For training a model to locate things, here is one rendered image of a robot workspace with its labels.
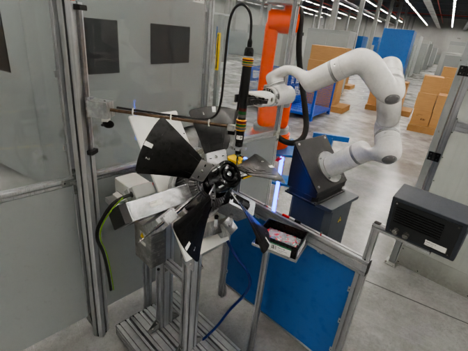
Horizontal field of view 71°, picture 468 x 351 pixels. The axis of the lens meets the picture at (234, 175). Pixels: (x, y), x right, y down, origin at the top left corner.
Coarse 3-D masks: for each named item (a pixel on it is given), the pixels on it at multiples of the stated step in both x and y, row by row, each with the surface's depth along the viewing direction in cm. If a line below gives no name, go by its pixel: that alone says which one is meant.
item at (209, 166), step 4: (204, 160) 131; (200, 164) 131; (204, 164) 132; (208, 164) 133; (196, 168) 132; (200, 168) 132; (204, 168) 133; (208, 168) 133; (196, 172) 133; (200, 172) 133; (204, 172) 134; (208, 172) 134; (192, 176) 133; (196, 176) 133; (200, 176) 134; (204, 176) 135; (200, 180) 135
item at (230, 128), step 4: (228, 124) 137; (228, 128) 135; (232, 128) 135; (228, 132) 136; (232, 132) 135; (232, 136) 136; (232, 140) 137; (232, 144) 138; (232, 148) 137; (236, 148) 136; (240, 148) 136; (244, 148) 137
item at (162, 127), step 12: (156, 132) 121; (168, 132) 123; (156, 144) 121; (168, 144) 123; (180, 144) 125; (144, 156) 120; (156, 156) 122; (168, 156) 124; (180, 156) 126; (192, 156) 128; (144, 168) 122; (156, 168) 124; (168, 168) 126; (180, 168) 128; (192, 168) 130
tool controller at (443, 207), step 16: (400, 192) 129; (416, 192) 128; (400, 208) 127; (416, 208) 123; (432, 208) 120; (448, 208) 119; (464, 208) 118; (400, 224) 130; (416, 224) 125; (432, 224) 120; (448, 224) 116; (464, 224) 113; (416, 240) 129; (432, 240) 124; (448, 240) 119; (464, 240) 126; (448, 256) 122
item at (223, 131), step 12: (204, 108) 149; (216, 108) 149; (228, 108) 151; (204, 120) 147; (216, 120) 146; (228, 120) 147; (204, 132) 145; (216, 132) 144; (204, 144) 143; (216, 144) 142; (228, 144) 141
